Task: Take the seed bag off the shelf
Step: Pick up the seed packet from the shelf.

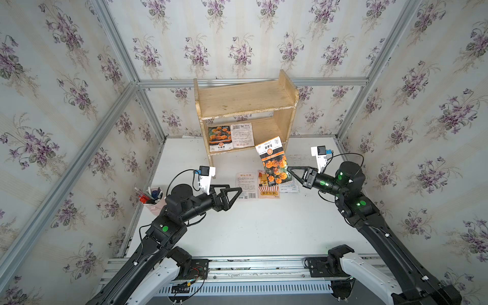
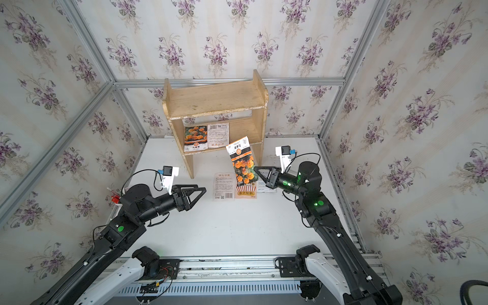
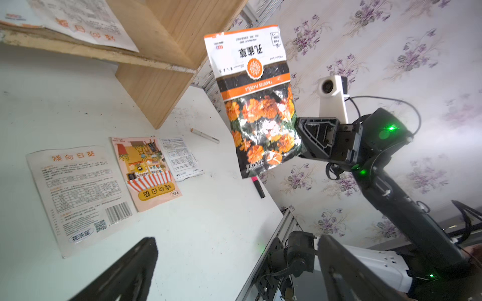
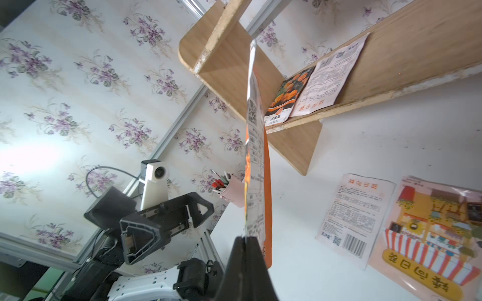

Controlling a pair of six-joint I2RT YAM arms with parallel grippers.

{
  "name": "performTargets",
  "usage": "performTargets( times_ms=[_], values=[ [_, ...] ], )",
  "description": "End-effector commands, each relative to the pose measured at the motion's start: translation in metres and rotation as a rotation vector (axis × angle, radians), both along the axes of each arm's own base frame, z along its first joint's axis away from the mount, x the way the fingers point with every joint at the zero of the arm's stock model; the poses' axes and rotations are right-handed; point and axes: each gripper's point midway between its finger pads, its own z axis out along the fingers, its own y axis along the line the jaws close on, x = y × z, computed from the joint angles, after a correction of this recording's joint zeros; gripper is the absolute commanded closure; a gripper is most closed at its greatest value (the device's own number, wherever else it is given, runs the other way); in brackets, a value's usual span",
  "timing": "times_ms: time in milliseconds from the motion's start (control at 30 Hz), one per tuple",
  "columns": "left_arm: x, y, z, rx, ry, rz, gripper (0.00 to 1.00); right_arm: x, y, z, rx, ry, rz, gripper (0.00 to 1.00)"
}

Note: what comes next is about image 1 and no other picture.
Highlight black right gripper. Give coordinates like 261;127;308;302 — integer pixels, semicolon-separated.
287;166;348;201

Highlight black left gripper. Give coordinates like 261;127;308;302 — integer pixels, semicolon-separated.
177;185;241;226

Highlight white text seed bag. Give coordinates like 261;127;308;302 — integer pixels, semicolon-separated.
279;179;301;193

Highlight white barcode seed bag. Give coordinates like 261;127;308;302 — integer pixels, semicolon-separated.
236;172;258;200

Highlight orange flower seed bag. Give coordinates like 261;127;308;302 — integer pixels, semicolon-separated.
255;136;292;187
208;125;234;152

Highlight colourful popcorn seed bag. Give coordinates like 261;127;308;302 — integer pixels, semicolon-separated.
258;170;280;199

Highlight white label seed bag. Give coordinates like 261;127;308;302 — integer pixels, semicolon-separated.
230;123;255;149

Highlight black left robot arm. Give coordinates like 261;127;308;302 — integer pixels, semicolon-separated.
88;184;242;304

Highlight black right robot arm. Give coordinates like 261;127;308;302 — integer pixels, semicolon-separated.
288;161;462;304

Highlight wooden two-tier shelf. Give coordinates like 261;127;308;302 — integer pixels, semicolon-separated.
193;70;299;166

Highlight pink pen holder cup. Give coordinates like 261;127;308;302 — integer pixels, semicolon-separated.
145;200;166;217

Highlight red items at table edge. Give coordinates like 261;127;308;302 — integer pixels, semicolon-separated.
135;188;163;205

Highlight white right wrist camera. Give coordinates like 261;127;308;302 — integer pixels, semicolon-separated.
311;146;334;173

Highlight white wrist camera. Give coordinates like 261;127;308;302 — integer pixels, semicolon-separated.
196;165;216;195
311;146;334;173

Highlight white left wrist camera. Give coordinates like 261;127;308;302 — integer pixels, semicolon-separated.
196;165;216;195

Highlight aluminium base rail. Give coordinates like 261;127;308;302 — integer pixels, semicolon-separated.
89;253;416;305

